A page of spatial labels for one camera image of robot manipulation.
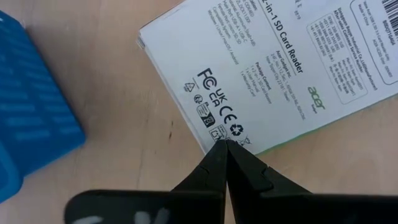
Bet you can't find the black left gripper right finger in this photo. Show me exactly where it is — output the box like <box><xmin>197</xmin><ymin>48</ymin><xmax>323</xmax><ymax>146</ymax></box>
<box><xmin>226</xmin><ymin>139</ymin><xmax>398</xmax><ymax>224</ymax></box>

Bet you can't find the white card reader box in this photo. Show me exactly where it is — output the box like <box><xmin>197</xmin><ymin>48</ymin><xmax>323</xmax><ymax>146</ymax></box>
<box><xmin>136</xmin><ymin>0</ymin><xmax>398</xmax><ymax>156</ymax></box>

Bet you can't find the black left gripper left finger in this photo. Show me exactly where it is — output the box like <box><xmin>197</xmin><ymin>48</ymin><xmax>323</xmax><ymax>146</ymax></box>
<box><xmin>63</xmin><ymin>139</ymin><xmax>229</xmax><ymax>224</ymax></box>

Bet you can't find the blue plastic basket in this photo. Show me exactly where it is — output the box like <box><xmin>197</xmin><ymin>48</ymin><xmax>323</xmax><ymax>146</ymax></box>
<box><xmin>0</xmin><ymin>11</ymin><xmax>87</xmax><ymax>205</ymax></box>

